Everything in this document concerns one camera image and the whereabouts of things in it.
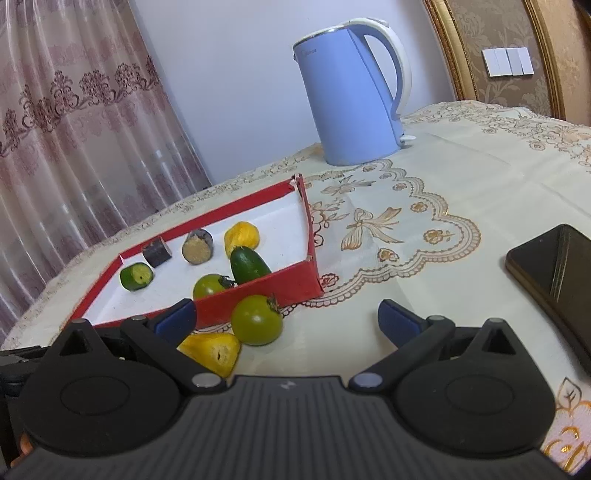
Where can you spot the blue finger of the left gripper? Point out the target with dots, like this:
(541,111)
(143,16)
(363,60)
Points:
(22,360)

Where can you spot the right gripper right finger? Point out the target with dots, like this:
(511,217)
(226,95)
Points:
(418,341)

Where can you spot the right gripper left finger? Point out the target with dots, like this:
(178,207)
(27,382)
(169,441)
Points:
(157,340)

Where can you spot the large yellow fruit piece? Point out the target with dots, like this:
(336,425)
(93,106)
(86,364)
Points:
(217,352)

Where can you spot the cut green cucumber piece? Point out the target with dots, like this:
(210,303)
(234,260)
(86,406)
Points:
(136,276)

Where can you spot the green tomato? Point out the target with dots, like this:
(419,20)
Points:
(211,284)

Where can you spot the dark sugarcane piece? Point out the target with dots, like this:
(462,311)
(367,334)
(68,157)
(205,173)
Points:
(156,252)
(197,248)

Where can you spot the green tomato outside tray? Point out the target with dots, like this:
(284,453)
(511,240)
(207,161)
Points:
(256,320)

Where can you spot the cream embroidered tablecloth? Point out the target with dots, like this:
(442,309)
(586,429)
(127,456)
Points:
(428,227)

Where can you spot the dark green cucumber end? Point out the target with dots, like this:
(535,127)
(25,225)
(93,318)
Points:
(246,265)

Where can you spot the red shallow box tray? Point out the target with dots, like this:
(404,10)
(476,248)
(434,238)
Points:
(287,246)

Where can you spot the black smartphone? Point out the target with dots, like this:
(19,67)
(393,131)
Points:
(554,268)

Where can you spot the pink patterned curtain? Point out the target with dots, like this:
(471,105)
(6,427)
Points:
(90,143)

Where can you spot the blue electric kettle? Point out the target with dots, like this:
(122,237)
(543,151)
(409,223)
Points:
(357,115)

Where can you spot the gold wall frame moulding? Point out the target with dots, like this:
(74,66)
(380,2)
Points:
(467,28)

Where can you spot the white wall switch panel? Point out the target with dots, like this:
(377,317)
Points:
(508,62)

